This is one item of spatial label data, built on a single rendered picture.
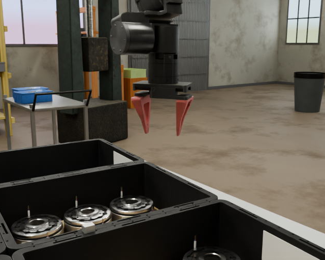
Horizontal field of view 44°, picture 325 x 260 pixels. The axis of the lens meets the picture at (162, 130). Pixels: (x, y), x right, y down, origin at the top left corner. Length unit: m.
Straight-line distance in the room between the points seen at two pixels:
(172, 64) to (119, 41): 0.11
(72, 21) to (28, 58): 3.85
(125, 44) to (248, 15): 11.52
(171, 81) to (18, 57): 7.78
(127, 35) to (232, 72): 11.10
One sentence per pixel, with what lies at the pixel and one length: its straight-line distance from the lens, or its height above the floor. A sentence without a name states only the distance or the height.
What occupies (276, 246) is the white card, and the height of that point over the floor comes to 0.90.
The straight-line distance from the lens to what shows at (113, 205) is 0.95.
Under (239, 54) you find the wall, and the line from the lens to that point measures 11.91.
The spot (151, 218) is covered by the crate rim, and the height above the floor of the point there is 0.93.
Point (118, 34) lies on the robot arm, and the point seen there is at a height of 1.24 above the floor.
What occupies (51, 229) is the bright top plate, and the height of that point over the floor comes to 0.86.
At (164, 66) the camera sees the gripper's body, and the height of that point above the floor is 1.19.
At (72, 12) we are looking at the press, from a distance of 4.79.
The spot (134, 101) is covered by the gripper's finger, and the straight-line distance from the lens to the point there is 0.75.
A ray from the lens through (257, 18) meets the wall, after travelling 12.48.
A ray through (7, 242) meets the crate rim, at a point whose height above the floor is 0.93.
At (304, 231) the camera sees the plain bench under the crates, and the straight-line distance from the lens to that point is 1.25.
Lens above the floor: 1.22
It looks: 12 degrees down
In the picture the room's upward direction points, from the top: straight up
